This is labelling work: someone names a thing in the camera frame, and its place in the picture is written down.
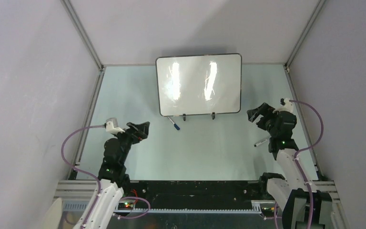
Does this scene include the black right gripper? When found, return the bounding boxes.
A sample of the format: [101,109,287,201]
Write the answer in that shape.
[247,103,278,137]

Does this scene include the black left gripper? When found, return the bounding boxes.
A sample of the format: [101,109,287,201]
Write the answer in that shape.
[111,122,149,164]

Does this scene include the white whiteboard black frame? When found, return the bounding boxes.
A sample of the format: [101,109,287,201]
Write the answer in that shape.
[155,53,242,116]

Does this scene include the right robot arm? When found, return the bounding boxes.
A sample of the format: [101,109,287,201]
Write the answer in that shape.
[247,99,333,229]

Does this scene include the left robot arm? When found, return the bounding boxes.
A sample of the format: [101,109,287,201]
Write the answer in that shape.
[74,118,150,229]

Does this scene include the black marker pen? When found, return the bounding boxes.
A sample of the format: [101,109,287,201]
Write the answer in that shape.
[254,137,269,147]

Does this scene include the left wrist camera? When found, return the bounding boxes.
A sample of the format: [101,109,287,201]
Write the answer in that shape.
[104,117,125,135]

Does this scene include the wire whiteboard stand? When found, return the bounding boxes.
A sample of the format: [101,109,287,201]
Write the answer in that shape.
[181,112,216,122]

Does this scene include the grey cable duct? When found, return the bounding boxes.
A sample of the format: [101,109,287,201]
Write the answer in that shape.
[62,201,262,214]

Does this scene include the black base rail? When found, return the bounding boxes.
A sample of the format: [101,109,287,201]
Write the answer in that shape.
[127,181,273,209]

